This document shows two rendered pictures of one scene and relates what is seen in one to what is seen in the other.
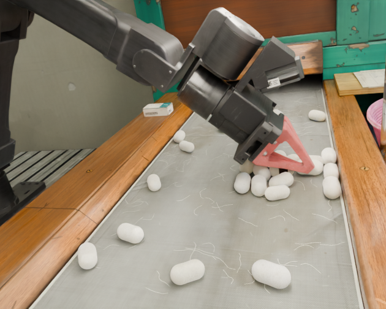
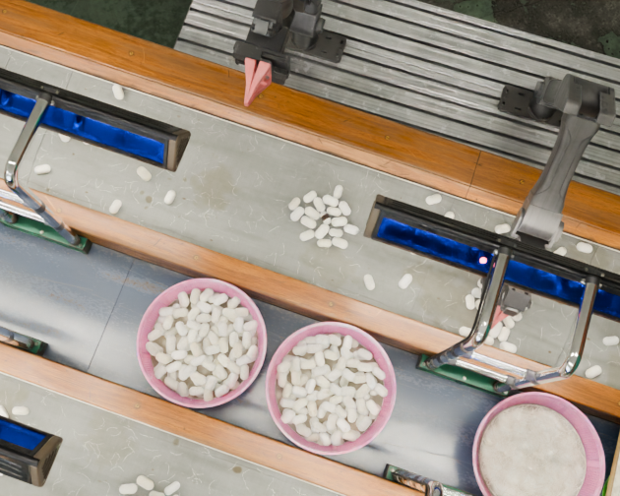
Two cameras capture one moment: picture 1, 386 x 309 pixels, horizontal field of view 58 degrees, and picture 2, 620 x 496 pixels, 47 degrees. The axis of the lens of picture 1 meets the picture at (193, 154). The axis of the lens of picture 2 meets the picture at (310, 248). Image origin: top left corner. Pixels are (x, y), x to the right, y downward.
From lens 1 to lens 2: 1.31 m
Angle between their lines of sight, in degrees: 65
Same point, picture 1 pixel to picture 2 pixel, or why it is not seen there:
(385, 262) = (398, 322)
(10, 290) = (411, 170)
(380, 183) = not seen: hidden behind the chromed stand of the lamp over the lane
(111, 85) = not seen: outside the picture
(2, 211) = (530, 114)
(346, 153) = (497, 352)
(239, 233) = (440, 275)
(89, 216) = (468, 193)
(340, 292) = (395, 306)
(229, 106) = not seen: hidden behind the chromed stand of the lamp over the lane
